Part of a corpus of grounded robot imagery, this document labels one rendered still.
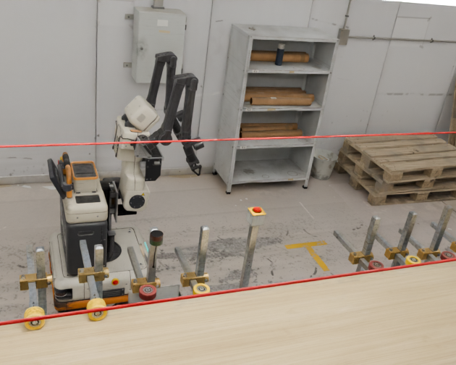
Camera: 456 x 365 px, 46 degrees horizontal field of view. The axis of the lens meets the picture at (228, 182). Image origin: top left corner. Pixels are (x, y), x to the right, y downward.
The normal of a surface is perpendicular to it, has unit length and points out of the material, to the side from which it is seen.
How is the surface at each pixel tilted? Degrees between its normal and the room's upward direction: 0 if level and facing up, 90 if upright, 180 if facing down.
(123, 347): 0
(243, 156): 90
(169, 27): 90
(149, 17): 90
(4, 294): 0
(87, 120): 90
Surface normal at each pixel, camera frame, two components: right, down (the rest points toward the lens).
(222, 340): 0.13, -0.87
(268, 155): 0.34, 0.48
